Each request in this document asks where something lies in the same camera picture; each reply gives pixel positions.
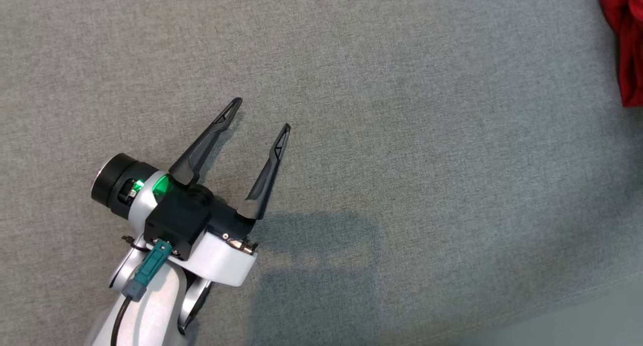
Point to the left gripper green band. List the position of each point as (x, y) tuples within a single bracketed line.
[(226, 255)]

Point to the red shorts with white stripes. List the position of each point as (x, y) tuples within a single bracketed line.
[(630, 44)]

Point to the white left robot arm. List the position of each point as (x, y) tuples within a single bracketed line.
[(150, 316)]

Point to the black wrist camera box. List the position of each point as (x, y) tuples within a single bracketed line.
[(176, 225)]

